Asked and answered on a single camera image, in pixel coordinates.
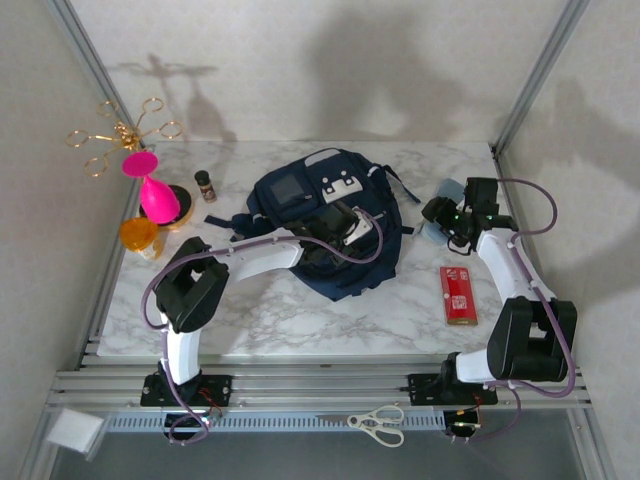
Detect white slotted cable duct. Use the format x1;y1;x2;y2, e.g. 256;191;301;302
107;412;446;432

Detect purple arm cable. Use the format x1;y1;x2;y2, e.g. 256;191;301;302
142;209;385;447
449;177;577;444

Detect small black circuit board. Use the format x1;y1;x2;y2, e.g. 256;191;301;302
443;409;484;435
164;413;209;431

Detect aluminium front rail base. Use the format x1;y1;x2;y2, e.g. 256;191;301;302
47;352;594;414

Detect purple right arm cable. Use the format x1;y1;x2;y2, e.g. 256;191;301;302
449;177;577;444

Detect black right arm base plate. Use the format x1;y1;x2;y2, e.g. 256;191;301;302
407;372;499;406

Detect navy blue backpack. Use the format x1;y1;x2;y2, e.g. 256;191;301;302
203;147;421;303

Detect amber orange wine glass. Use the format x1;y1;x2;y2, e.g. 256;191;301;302
118;215;164;261

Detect aluminium frame post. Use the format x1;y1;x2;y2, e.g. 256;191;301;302
492;0;594;156
43;0;156;371

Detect pink wine glass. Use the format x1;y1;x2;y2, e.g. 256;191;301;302
122;151;181;225

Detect gold glass rack marble base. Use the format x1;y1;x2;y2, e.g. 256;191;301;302
66;97;195;231

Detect white handled scissors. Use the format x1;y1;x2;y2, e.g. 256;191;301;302
314;404;405;448

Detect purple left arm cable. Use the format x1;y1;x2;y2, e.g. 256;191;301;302
142;209;385;447

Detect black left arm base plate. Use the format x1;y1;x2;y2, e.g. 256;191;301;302
139;373;234;407

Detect grey blue pencil case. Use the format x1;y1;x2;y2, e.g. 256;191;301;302
419;178;469;246

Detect spice bottle black cap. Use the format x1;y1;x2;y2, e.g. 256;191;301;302
193;169;219;204

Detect white paper pad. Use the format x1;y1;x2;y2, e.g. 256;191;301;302
45;407;106;461

